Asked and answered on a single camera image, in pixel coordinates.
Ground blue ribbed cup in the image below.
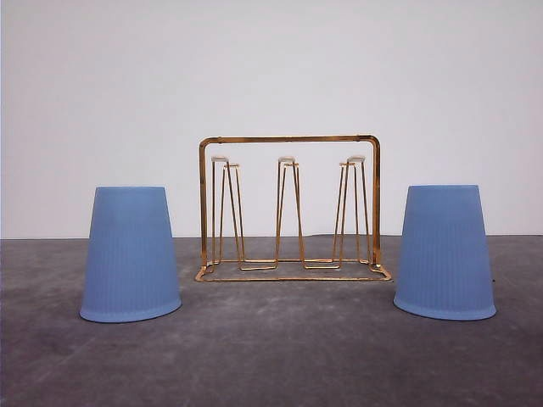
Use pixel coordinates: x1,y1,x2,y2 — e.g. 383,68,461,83
79,187,182,322
393,185,496,321

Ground gold wire cup rack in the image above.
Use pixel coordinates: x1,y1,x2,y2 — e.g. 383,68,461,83
195,136,391,282

